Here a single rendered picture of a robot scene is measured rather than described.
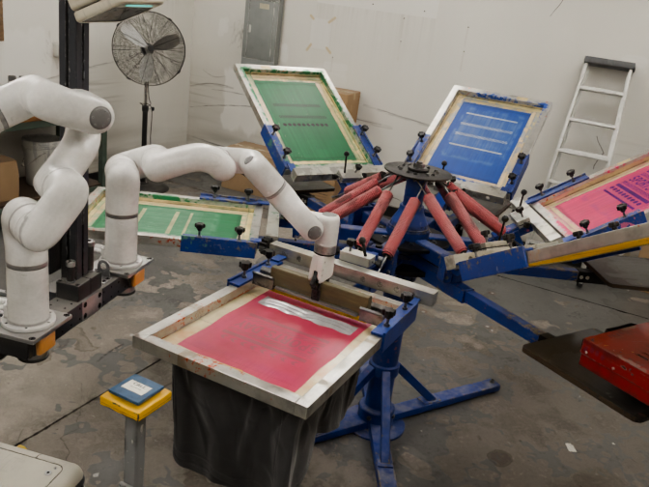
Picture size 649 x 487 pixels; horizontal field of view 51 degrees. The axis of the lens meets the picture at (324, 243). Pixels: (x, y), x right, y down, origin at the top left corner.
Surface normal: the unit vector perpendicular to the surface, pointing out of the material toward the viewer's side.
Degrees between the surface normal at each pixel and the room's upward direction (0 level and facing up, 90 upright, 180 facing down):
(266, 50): 90
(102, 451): 0
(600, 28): 90
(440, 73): 90
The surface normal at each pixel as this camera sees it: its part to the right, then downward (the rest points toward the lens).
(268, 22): -0.46, 0.25
